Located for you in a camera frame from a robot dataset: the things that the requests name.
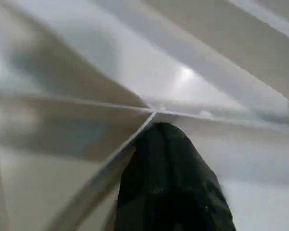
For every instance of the white plastic table top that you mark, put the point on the white plastic table top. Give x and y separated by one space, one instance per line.
62 144

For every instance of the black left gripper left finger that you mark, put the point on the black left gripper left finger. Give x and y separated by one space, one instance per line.
144 187

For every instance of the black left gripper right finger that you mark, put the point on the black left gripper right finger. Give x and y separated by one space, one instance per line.
197 192

